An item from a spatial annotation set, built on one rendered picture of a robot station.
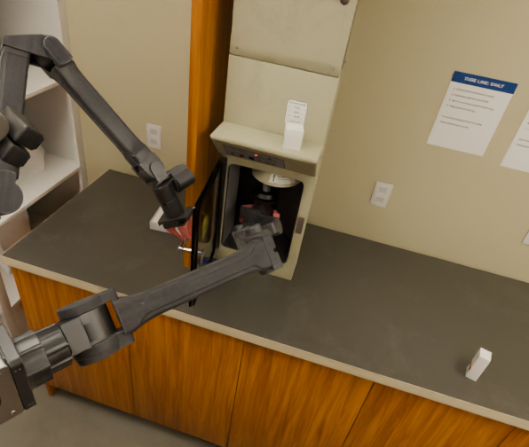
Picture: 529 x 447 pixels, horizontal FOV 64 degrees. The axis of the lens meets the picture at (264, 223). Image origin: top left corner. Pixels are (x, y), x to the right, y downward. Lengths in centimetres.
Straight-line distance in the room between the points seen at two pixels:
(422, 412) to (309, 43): 122
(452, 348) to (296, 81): 103
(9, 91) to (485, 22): 140
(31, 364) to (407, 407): 122
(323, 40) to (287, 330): 90
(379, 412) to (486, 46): 129
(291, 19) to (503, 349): 129
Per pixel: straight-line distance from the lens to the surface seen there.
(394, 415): 167
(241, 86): 131
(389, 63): 167
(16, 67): 121
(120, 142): 123
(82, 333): 76
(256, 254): 84
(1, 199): 111
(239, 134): 129
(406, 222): 193
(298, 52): 125
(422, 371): 153
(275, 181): 142
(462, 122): 175
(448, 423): 168
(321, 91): 126
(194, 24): 122
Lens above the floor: 205
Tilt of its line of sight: 36 degrees down
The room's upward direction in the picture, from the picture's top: 10 degrees clockwise
